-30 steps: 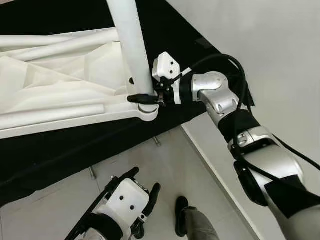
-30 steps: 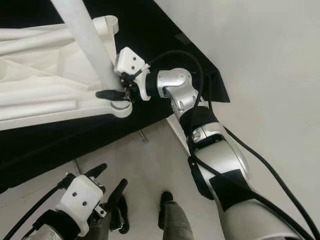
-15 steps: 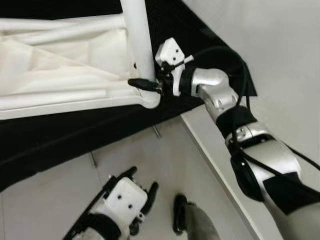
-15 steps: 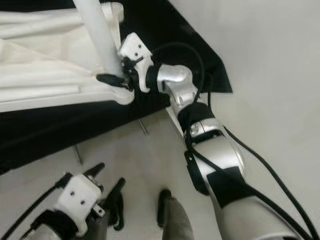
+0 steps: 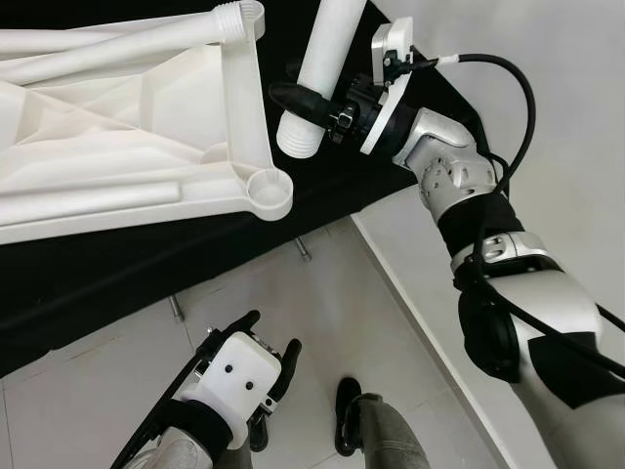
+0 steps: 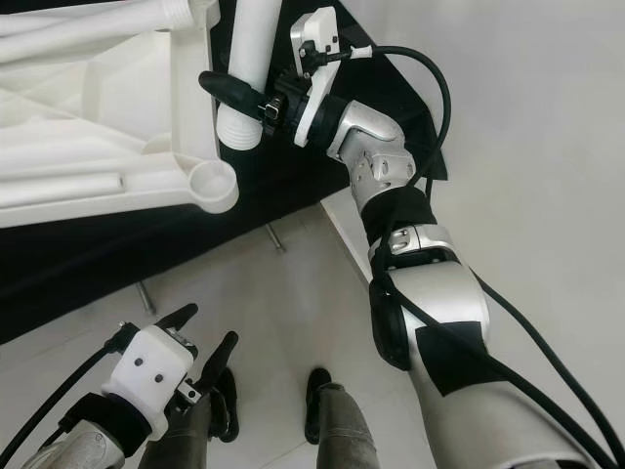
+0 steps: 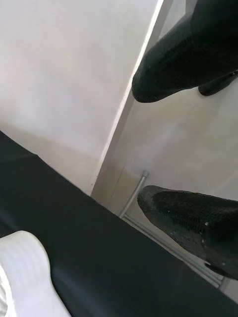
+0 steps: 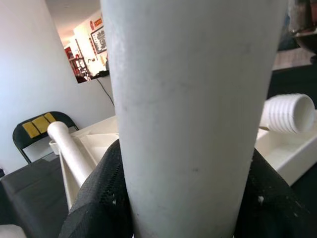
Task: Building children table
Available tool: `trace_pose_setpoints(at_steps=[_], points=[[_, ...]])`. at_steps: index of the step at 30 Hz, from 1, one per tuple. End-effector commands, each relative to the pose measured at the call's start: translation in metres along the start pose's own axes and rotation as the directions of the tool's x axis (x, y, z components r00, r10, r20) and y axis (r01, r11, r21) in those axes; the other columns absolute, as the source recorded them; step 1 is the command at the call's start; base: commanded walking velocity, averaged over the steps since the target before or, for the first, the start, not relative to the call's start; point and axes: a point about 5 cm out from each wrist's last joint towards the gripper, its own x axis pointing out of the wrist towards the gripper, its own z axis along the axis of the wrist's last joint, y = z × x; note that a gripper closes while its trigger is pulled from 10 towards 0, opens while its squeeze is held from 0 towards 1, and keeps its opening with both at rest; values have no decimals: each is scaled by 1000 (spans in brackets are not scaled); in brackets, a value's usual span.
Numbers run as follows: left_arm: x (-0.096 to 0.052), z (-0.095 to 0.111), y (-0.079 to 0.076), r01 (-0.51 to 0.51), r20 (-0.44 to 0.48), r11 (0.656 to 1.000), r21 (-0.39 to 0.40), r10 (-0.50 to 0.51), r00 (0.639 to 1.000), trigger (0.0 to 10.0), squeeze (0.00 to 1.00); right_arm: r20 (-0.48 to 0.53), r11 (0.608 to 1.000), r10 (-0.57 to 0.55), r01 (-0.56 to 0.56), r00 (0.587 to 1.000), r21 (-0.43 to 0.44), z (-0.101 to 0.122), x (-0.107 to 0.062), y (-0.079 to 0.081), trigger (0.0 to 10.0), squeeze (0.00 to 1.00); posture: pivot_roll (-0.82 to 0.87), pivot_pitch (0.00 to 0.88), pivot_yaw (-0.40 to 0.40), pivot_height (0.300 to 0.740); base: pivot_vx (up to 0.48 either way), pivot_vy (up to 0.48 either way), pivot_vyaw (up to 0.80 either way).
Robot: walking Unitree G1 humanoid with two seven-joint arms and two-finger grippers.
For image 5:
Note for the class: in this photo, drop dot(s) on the white plastic table top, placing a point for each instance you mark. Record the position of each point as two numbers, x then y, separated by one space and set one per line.
98 127

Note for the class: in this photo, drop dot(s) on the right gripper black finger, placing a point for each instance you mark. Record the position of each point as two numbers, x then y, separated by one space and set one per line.
303 102

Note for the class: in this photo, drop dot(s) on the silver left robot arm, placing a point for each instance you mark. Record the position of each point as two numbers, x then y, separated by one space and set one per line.
171 449

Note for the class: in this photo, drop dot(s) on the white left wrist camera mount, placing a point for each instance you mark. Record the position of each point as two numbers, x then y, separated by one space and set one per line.
239 376

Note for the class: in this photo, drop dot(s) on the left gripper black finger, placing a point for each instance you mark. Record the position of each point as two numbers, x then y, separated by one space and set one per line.
241 325
289 366

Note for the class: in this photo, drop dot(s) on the black robot right foot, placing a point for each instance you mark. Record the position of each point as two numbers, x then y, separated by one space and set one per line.
347 410

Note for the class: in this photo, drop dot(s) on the black tablecloth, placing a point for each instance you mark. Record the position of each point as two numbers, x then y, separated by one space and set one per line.
98 283

